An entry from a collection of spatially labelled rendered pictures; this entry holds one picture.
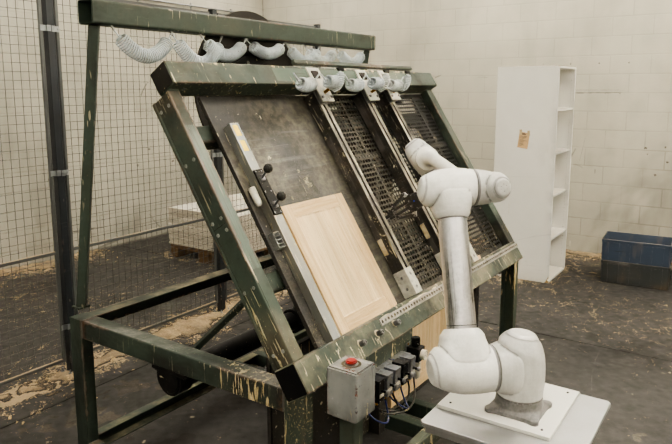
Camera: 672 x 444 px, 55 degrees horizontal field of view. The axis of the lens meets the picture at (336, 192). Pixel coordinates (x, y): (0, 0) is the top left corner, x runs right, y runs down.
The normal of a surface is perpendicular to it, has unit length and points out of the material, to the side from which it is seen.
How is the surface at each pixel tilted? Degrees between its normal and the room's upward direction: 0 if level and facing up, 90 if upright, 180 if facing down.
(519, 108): 90
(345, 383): 90
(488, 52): 90
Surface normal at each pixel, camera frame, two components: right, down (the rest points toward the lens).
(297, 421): -0.57, 0.13
